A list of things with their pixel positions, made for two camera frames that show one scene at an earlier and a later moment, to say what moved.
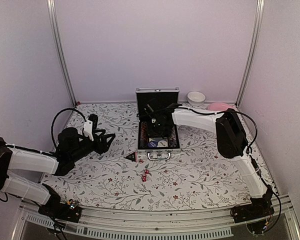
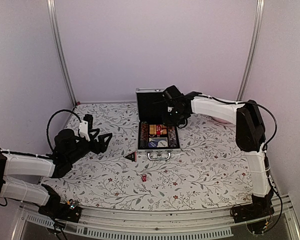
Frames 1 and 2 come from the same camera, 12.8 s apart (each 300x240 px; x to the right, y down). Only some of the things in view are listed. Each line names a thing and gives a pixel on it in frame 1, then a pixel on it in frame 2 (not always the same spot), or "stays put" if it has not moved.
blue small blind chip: [152, 144] stays put
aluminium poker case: [157, 134] stays put
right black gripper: [152, 133] to [166, 121]
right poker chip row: [172, 137] stays put
